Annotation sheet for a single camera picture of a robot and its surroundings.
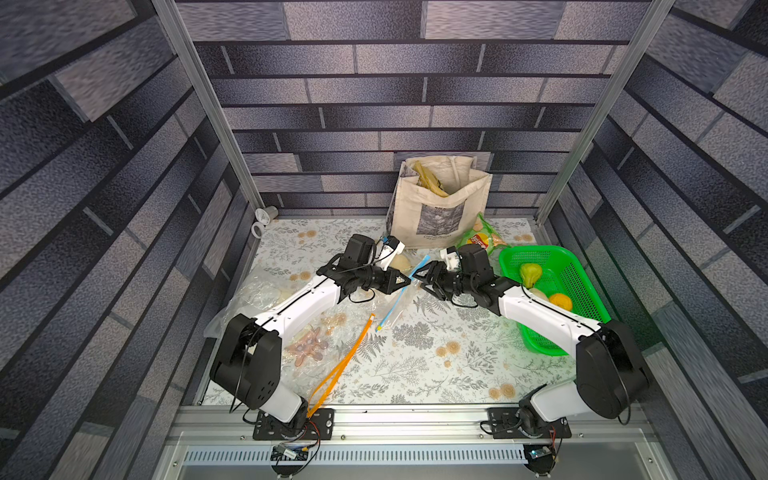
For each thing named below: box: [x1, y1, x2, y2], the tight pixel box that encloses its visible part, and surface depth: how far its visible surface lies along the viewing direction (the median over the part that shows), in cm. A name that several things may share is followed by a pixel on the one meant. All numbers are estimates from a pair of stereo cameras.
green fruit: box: [520, 263, 542, 289], surface depth 99 cm
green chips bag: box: [458, 212, 512, 256], surface depth 100 cm
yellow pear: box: [549, 293, 572, 311], surface depth 91 cm
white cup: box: [251, 205, 279, 239], surface depth 120 cm
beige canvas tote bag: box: [386, 155, 493, 250], surface depth 101 cm
